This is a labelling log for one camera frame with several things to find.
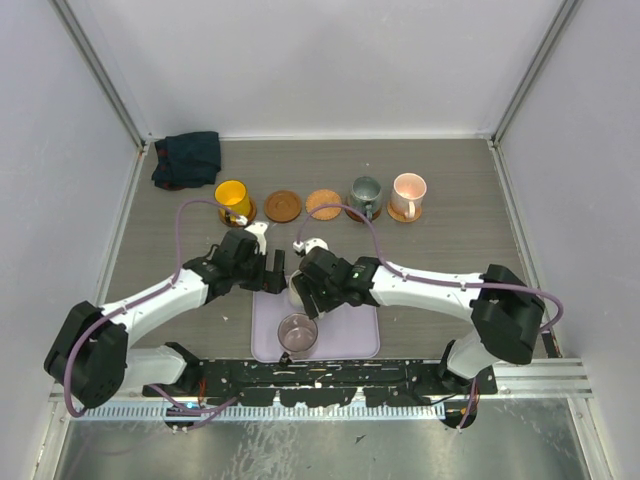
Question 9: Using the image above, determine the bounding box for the brown wooden coaster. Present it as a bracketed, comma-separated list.
[218, 198, 258, 227]
[345, 209, 382, 223]
[264, 190, 302, 223]

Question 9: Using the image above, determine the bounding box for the yellow mug black outside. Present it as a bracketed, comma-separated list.
[214, 180, 251, 222]

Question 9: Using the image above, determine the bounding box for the woven rattan coaster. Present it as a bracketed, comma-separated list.
[305, 189, 342, 221]
[386, 203, 422, 223]

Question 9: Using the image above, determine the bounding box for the grey green mug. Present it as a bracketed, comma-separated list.
[347, 176, 383, 221]

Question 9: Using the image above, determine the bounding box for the pink mug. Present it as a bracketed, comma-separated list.
[389, 173, 427, 222]

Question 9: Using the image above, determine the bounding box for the white speckled mug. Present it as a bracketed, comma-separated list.
[288, 270, 325, 320]

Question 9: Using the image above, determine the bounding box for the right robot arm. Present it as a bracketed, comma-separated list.
[289, 247, 545, 394]

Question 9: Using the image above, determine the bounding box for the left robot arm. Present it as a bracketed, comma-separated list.
[44, 222, 286, 409]

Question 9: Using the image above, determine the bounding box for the lilac mug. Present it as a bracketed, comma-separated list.
[277, 313, 319, 361]

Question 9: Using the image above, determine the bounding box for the lilac plastic tray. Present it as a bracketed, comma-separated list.
[251, 292, 380, 363]

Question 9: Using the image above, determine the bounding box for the dark folded cloth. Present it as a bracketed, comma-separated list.
[151, 131, 222, 191]

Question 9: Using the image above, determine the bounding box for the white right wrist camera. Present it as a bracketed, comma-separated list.
[293, 237, 329, 257]

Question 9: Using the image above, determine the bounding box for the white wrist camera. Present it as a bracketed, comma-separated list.
[238, 216, 269, 255]
[293, 237, 329, 257]

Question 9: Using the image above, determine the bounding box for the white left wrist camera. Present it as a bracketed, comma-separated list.
[238, 216, 269, 255]

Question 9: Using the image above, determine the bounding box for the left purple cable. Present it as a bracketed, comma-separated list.
[62, 198, 249, 436]

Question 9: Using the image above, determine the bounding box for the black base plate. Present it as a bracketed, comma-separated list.
[142, 357, 500, 409]

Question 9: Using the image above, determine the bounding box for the aluminium frame rail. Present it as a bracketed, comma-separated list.
[48, 357, 594, 401]

